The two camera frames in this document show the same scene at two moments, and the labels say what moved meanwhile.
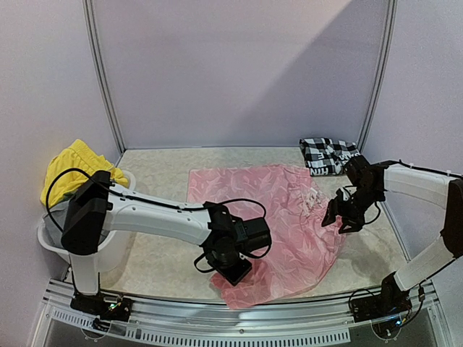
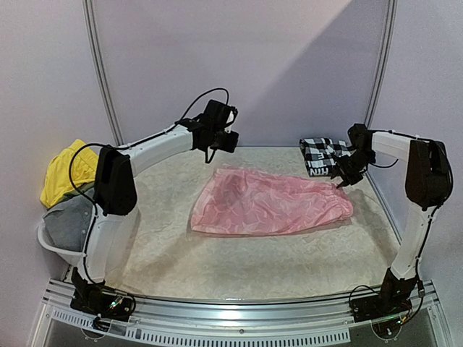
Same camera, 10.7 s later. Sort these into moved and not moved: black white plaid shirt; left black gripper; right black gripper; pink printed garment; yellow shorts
Moved: pink printed garment; right black gripper; left black gripper
Not moved: black white plaid shirt; yellow shorts
